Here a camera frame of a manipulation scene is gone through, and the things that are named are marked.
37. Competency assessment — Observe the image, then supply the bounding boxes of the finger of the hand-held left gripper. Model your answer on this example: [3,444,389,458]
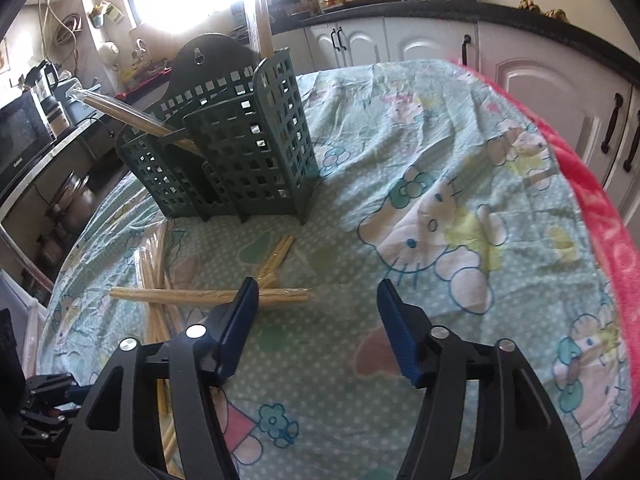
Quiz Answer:
[22,372,96,412]
[19,409,83,442]

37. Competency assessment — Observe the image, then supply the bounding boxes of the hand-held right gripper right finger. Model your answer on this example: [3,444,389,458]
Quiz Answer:
[376,278,583,480]

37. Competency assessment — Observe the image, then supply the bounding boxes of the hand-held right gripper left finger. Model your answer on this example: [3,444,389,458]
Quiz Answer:
[59,276,261,480]

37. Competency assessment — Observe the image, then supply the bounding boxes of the green plastic utensil holder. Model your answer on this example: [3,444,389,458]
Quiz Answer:
[115,32,321,226]

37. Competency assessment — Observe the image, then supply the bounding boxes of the cartoon printed bedsheet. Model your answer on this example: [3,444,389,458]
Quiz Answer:
[37,57,633,480]

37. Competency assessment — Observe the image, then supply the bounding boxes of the steel cooking pots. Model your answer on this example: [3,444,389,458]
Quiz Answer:
[49,170,97,228]

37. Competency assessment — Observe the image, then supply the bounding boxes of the pink blanket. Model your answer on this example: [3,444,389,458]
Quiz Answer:
[452,57,640,441]

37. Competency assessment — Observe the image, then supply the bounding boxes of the black microwave oven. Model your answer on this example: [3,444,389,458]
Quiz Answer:
[0,92,57,196]

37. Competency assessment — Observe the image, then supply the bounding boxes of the glass jar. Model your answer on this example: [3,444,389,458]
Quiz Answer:
[47,100,69,137]

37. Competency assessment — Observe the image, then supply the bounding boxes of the light blue box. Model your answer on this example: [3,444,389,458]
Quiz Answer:
[64,85,103,127]

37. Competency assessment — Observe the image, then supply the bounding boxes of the black electric kettle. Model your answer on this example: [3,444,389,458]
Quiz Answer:
[22,60,62,111]

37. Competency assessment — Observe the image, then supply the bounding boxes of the brown knobbly produce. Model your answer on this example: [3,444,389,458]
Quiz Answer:
[518,0,572,25]

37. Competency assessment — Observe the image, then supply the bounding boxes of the coiled wall cables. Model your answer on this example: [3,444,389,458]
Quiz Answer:
[36,0,87,53]

